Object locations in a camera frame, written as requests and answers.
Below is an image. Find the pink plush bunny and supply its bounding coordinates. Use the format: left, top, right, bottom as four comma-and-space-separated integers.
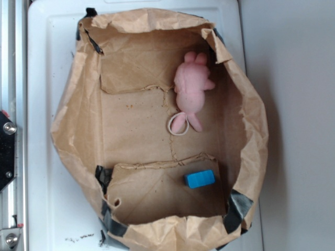
168, 51, 215, 135

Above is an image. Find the brown paper bag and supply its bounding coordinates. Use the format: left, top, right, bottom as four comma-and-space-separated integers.
51, 8, 269, 250

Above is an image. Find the blue rectangular block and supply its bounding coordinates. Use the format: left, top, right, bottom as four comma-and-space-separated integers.
184, 170, 216, 189

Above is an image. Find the white plastic bin lid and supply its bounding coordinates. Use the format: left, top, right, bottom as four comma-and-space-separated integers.
27, 0, 264, 251

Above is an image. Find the black metal bracket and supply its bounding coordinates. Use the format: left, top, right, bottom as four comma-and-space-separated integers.
0, 111, 17, 192

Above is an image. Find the aluminium frame rail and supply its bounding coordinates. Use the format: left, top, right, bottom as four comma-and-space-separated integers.
1, 1, 29, 250

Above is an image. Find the silver corner bracket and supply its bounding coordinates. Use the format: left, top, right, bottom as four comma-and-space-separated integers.
1, 228, 24, 251

